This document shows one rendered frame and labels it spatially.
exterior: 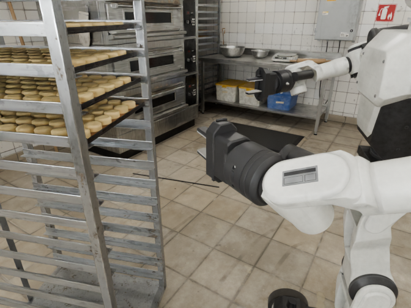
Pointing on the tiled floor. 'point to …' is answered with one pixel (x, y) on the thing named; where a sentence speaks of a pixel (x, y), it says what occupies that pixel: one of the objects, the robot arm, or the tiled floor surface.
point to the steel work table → (313, 112)
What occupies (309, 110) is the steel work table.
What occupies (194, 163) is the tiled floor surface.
